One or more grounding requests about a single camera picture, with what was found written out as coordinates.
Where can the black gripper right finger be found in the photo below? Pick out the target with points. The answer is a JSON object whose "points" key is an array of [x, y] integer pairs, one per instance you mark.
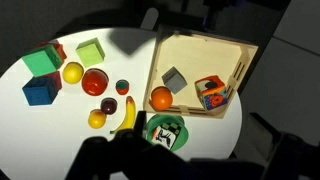
{"points": [[293, 156]]}

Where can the white table base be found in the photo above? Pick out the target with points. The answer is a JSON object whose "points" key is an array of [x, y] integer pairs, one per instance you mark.
{"points": [[149, 19]]}

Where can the grey cube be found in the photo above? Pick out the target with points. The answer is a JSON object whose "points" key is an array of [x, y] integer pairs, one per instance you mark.
{"points": [[174, 80]]}

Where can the yellow orange ball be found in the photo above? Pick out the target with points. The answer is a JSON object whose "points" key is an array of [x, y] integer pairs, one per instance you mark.
{"points": [[97, 119]]}

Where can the light wooden crate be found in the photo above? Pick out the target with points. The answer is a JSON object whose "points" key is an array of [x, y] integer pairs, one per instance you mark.
{"points": [[200, 56]]}

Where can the red cube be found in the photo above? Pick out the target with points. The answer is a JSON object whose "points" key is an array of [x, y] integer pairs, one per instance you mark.
{"points": [[61, 50]]}

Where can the small red green ball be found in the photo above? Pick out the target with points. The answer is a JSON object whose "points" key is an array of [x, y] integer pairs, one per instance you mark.
{"points": [[122, 87]]}

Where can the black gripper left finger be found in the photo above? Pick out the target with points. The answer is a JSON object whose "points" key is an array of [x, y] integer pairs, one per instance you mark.
{"points": [[110, 156]]}

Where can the light green cube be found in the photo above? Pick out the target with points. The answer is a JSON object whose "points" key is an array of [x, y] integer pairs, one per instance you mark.
{"points": [[90, 52]]}

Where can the yellow banana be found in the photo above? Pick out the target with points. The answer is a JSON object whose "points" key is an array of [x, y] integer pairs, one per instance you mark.
{"points": [[128, 112]]}

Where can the dark purple plum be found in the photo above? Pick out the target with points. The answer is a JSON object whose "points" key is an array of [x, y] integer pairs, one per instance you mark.
{"points": [[109, 106]]}

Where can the large red ball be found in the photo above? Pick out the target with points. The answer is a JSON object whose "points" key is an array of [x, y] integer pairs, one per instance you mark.
{"points": [[94, 82]]}

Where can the black white patterned cube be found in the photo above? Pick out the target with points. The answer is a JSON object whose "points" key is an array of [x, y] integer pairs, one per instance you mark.
{"points": [[165, 135]]}

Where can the blue cube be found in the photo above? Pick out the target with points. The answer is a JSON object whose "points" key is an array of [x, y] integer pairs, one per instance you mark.
{"points": [[39, 91]]}

